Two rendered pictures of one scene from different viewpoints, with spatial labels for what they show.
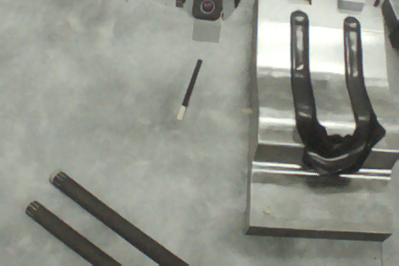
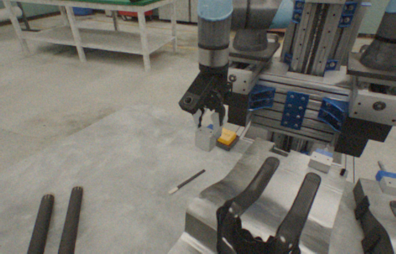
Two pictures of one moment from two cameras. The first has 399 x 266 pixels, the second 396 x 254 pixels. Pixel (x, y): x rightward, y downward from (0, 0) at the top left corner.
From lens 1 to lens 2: 0.66 m
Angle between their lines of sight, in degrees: 38
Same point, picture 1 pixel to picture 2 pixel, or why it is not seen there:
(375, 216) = not seen: outside the picture
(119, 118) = (138, 178)
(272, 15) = (254, 153)
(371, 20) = (333, 181)
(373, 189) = not seen: outside the picture
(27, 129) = (91, 164)
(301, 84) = (250, 196)
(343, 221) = not seen: outside the picture
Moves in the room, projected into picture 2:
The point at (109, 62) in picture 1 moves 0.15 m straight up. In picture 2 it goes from (157, 152) to (153, 116)
